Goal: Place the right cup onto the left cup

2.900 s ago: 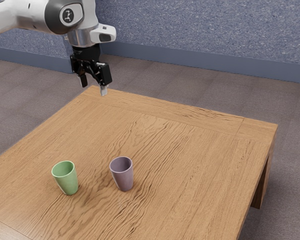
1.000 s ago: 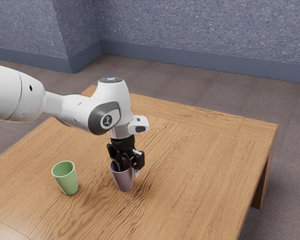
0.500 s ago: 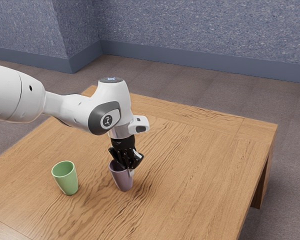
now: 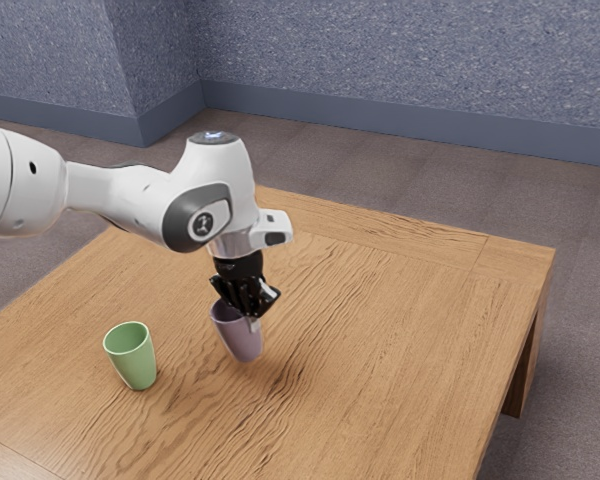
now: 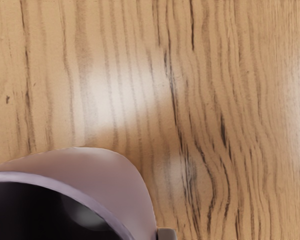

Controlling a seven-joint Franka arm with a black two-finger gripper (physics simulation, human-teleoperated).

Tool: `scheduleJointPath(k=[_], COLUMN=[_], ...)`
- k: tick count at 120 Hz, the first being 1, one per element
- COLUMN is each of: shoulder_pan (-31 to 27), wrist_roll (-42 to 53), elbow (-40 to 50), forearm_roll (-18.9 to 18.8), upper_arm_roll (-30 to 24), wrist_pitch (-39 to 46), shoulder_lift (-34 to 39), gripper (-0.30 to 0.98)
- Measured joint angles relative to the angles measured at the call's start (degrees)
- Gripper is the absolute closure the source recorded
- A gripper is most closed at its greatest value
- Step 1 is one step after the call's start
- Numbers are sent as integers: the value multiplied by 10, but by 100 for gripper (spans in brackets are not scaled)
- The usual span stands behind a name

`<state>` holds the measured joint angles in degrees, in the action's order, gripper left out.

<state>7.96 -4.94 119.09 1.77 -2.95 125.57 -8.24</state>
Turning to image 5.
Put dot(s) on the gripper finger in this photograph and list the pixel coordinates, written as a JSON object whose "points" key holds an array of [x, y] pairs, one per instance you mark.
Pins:
{"points": [[167, 235]]}

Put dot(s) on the pale purple cup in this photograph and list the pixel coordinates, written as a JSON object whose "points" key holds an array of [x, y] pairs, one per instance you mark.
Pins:
{"points": [[95, 175]]}

